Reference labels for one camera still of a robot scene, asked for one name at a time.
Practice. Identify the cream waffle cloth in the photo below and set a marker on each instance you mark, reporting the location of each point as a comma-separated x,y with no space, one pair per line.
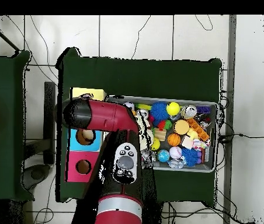
146,135

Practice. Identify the wooden box with three holes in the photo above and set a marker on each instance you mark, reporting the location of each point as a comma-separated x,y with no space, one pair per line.
76,168

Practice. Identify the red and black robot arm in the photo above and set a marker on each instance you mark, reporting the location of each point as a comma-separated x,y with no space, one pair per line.
108,116

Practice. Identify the black and white soccer ball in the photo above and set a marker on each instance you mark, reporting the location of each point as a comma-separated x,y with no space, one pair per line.
130,105

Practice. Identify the blue spiky rubber ball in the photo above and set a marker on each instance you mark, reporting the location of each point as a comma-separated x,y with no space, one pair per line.
190,156
158,110

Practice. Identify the yellow smooth ball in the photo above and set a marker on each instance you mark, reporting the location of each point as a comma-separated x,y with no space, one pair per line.
173,108

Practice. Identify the orange toy basketball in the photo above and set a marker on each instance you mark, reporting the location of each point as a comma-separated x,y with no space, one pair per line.
174,139

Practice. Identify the blue and green globe ball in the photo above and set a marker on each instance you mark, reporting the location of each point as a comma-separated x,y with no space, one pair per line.
163,155

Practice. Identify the white toy baseball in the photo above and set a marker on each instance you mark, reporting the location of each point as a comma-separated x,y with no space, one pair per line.
175,152

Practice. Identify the grey stand base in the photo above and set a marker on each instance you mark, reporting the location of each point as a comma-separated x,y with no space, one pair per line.
37,173

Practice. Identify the dark green side table cloth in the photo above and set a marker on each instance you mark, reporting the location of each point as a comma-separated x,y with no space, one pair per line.
3,81

